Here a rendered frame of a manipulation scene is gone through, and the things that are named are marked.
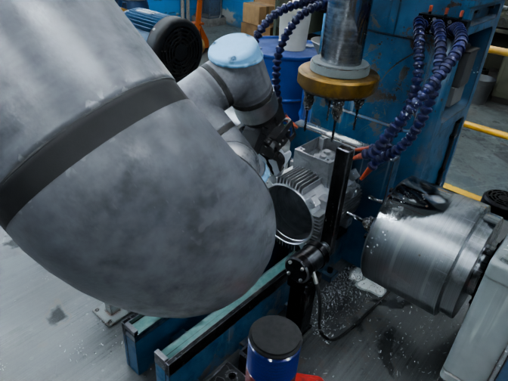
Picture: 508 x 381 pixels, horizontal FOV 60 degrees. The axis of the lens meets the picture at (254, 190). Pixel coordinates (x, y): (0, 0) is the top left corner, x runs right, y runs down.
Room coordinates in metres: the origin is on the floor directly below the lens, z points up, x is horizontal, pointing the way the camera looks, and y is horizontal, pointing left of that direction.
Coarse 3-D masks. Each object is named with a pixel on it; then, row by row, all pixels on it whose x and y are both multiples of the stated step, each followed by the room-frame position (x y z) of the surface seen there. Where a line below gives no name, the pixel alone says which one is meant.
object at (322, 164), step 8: (320, 136) 1.04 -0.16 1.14; (304, 144) 0.98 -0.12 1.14; (312, 144) 1.01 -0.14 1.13; (320, 144) 1.03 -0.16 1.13; (328, 144) 1.03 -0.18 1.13; (336, 144) 1.02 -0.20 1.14; (344, 144) 1.00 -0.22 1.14; (296, 152) 0.95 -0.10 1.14; (304, 152) 0.94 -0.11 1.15; (312, 152) 1.00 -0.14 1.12; (320, 152) 1.01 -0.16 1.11; (328, 152) 0.97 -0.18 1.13; (296, 160) 0.95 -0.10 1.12; (304, 160) 0.94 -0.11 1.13; (312, 160) 0.92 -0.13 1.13; (320, 160) 0.91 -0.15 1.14; (328, 160) 0.91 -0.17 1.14; (352, 160) 0.98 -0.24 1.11; (304, 168) 0.93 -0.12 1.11; (312, 168) 0.92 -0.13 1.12; (320, 168) 0.91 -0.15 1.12; (328, 168) 0.89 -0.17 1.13; (320, 176) 0.91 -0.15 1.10; (328, 176) 0.90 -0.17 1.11; (328, 184) 0.90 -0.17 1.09
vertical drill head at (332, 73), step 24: (336, 0) 0.94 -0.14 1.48; (360, 0) 0.93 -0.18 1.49; (336, 24) 0.94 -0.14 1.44; (360, 24) 0.93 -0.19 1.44; (336, 48) 0.93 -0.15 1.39; (360, 48) 0.94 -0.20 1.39; (312, 72) 0.95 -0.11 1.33; (336, 72) 0.91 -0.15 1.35; (360, 72) 0.92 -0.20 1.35; (312, 96) 0.95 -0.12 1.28; (336, 96) 0.88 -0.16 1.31; (360, 96) 0.89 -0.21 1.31; (336, 120) 0.91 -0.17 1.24
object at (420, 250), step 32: (416, 192) 0.76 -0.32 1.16; (448, 192) 0.77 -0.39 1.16; (384, 224) 0.71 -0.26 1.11; (416, 224) 0.69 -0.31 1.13; (448, 224) 0.68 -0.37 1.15; (480, 224) 0.68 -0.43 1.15; (384, 256) 0.68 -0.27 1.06; (416, 256) 0.65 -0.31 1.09; (448, 256) 0.63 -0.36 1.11; (480, 256) 0.65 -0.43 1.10; (416, 288) 0.63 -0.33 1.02; (448, 288) 0.61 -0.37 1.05
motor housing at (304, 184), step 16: (288, 176) 0.89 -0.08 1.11; (304, 176) 0.89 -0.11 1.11; (272, 192) 0.94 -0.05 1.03; (288, 192) 0.99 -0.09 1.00; (304, 192) 0.85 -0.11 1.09; (320, 192) 0.87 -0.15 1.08; (288, 208) 0.97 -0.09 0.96; (304, 208) 0.99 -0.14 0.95; (320, 208) 0.84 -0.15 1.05; (352, 208) 0.92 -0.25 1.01; (288, 224) 0.92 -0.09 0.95; (304, 224) 0.93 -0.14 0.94; (320, 224) 0.81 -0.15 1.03; (288, 240) 0.86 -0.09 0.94; (304, 240) 0.83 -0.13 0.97
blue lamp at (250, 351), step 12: (252, 348) 0.32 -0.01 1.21; (300, 348) 0.33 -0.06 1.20; (252, 360) 0.32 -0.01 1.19; (264, 360) 0.31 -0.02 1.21; (276, 360) 0.31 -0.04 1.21; (288, 360) 0.31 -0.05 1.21; (252, 372) 0.32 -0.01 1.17; (264, 372) 0.31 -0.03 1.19; (276, 372) 0.31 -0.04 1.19; (288, 372) 0.31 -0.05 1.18
